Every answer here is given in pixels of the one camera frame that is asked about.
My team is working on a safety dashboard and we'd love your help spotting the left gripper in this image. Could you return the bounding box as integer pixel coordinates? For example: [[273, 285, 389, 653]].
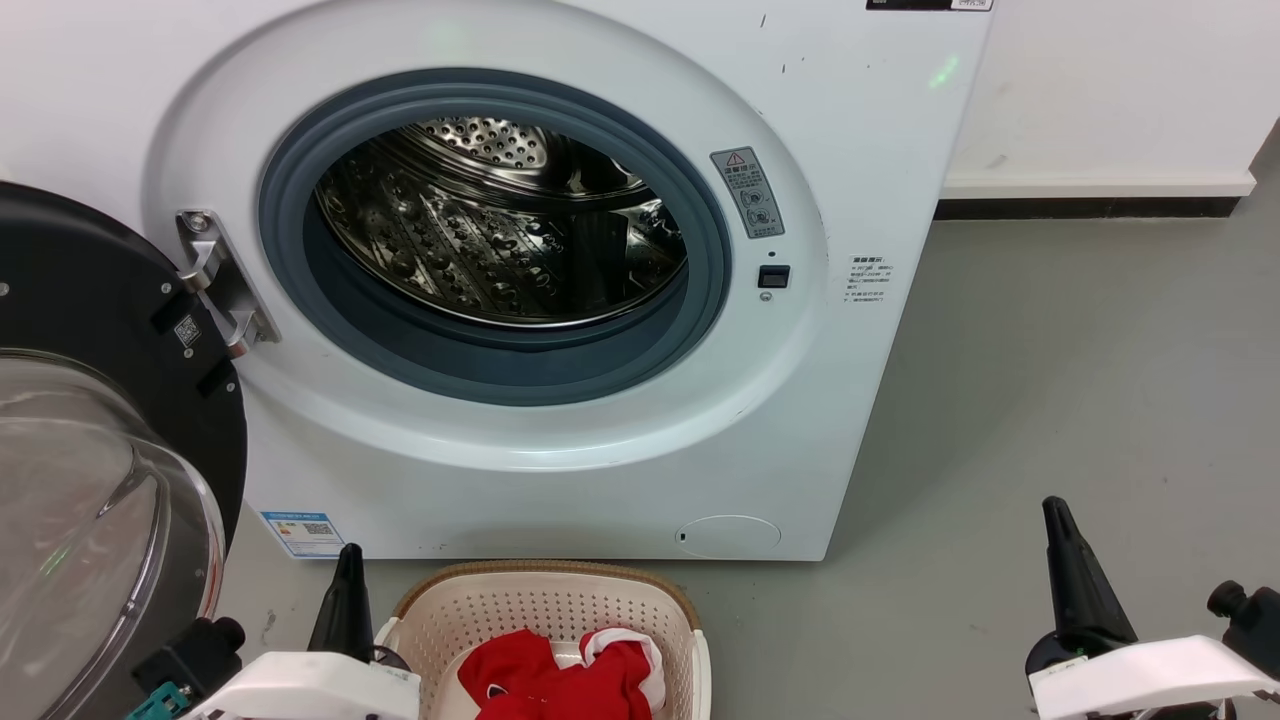
[[306, 544, 411, 671]]

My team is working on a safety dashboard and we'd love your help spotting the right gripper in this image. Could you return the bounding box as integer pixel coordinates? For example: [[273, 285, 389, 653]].
[[1025, 497, 1139, 678]]

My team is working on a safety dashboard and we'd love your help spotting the red basketball jersey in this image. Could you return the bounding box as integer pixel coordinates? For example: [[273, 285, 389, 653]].
[[458, 627, 667, 720]]

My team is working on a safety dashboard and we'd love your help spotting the cream plastic laundry basket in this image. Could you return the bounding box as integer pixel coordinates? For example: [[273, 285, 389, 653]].
[[375, 560, 713, 720]]

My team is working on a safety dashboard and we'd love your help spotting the stainless steel washing machine drum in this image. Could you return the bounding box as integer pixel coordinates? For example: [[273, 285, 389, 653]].
[[314, 116, 689, 328]]

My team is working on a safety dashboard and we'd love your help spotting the black washer door with glass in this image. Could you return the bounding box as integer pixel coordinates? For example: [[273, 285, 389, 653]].
[[0, 180, 249, 720]]

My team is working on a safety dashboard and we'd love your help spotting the blue energy label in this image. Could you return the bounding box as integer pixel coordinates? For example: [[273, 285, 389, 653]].
[[259, 510, 346, 559]]

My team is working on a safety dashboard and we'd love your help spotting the grey rubber door gasket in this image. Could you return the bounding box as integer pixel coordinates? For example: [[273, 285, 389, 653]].
[[257, 67, 733, 407]]

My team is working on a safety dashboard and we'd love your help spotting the white front-load washing machine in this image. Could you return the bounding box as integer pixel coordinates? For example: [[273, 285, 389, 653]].
[[0, 0, 996, 562]]

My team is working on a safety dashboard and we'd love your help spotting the silver metal door hinge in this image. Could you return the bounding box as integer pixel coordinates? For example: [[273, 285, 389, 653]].
[[175, 209, 282, 359]]

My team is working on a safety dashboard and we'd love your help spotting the round white filter cover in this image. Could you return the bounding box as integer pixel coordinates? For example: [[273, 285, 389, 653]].
[[674, 515, 783, 560]]

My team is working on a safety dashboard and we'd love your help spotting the white text sticker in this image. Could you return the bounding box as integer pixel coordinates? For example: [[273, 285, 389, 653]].
[[846, 255, 894, 308]]

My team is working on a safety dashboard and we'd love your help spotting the white and black baseboard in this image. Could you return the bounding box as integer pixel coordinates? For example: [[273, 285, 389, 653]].
[[935, 170, 1258, 221]]

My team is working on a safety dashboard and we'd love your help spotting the grey warning label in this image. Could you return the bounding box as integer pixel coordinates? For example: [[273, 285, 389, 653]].
[[710, 147, 786, 240]]

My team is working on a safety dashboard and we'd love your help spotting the black and teal left camera connector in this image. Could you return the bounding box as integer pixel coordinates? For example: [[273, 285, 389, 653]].
[[125, 616, 247, 720]]

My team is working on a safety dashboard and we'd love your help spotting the black right camera connector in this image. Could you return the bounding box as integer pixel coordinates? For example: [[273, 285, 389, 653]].
[[1206, 580, 1280, 691]]

